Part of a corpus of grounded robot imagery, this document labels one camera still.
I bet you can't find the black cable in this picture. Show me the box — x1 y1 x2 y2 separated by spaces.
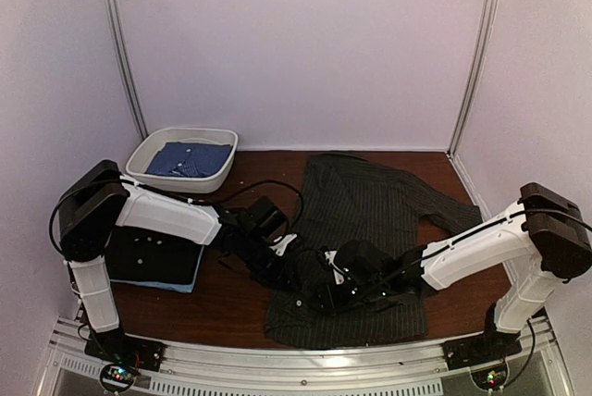
48 179 306 258
295 247 339 286

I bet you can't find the aluminium front rail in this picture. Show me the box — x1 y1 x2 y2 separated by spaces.
38 316 567 396

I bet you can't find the folded black shirt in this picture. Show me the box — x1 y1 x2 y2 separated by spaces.
104 224 206 286

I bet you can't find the right black cable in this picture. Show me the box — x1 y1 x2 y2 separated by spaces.
295 247 339 286

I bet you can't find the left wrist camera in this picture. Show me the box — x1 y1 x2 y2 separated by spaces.
270 233 298 257

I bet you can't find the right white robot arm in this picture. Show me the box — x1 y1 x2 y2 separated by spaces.
311 182 591 361

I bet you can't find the dark pinstriped long sleeve shirt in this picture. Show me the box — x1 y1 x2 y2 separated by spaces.
265 154 482 350

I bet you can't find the aluminium frame post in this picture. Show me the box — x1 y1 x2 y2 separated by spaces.
447 0 499 159
105 0 149 140

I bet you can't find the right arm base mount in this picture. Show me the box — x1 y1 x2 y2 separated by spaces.
442 325 522 391

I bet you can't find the white plastic basin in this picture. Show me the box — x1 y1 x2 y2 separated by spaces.
125 127 239 194

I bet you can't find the left aluminium frame post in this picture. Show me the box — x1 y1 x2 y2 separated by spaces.
105 0 149 140

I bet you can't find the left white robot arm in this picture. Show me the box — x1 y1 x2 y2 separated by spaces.
48 160 297 363

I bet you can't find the right aluminium frame post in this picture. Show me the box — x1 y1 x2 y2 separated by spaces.
447 0 499 159

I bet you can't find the left black cable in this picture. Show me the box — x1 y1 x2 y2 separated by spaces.
48 179 306 258

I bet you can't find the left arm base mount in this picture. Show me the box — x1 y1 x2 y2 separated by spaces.
84 328 165 395

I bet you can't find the blue patterned shirt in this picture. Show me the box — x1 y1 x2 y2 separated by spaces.
145 142 232 178

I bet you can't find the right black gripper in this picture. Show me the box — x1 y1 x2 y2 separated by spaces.
308 280 387 319

